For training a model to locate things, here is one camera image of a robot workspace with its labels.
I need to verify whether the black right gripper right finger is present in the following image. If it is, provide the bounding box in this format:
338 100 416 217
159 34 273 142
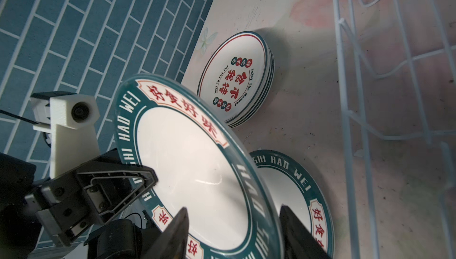
280 205 331 259

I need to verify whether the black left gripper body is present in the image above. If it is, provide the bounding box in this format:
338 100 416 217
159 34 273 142
1 150 142 259

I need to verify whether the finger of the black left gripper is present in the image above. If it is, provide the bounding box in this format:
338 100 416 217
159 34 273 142
24 160 159 247

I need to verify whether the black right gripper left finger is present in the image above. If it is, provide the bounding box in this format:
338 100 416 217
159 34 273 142
140 207 189 259

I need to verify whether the green rim small plate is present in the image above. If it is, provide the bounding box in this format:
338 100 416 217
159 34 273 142
250 150 335 257
114 74 285 259

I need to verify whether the large red character plate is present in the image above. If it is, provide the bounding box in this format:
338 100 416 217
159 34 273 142
197 31 271 123
229 44 276 128

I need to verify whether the white wire dish rack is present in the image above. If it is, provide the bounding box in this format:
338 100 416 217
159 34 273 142
332 0 456 259

